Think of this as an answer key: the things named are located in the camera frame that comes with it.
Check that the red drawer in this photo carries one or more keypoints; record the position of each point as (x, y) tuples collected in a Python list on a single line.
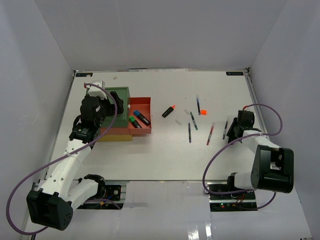
[(143, 105)]

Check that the left black corner label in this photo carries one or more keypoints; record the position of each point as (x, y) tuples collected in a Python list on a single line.
[(83, 75)]

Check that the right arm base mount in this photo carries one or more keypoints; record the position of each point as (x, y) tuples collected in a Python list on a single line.
[(235, 202)]

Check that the black corner label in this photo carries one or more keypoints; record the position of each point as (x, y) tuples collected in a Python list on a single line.
[(83, 75), (234, 73)]

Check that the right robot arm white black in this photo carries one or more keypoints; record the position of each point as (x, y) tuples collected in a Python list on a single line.
[(273, 166)]

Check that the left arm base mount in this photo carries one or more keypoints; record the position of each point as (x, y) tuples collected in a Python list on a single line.
[(114, 193)]

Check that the blue cap black highlighter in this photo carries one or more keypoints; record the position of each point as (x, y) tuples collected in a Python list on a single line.
[(141, 117)]

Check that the clear pen cap lower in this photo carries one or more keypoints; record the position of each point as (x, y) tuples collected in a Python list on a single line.
[(178, 122)]

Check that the green cap black highlighter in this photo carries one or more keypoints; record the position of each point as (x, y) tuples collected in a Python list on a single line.
[(134, 122)]

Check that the purple pen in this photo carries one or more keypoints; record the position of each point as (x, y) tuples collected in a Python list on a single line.
[(189, 133)]

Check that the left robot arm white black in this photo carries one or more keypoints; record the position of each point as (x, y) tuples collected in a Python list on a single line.
[(55, 201)]

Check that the blue pen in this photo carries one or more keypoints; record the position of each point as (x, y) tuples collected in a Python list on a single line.
[(198, 104)]

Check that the uncapped orange highlighter black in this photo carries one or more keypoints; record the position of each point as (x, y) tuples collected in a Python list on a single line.
[(168, 111)]

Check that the black pen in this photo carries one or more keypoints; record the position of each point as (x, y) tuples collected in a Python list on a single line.
[(225, 130)]

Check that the red pen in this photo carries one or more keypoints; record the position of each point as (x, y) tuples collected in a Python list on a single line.
[(210, 133)]

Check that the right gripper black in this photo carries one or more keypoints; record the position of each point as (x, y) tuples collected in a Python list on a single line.
[(231, 133)]

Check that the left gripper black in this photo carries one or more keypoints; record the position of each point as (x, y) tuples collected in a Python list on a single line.
[(119, 102)]

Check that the right black corner label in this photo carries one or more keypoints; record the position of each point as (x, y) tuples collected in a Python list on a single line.
[(234, 73)]

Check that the green pen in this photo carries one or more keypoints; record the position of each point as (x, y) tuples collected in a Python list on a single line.
[(193, 121)]

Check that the green drawer cabinet box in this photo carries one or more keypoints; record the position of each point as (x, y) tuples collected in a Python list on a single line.
[(120, 128)]

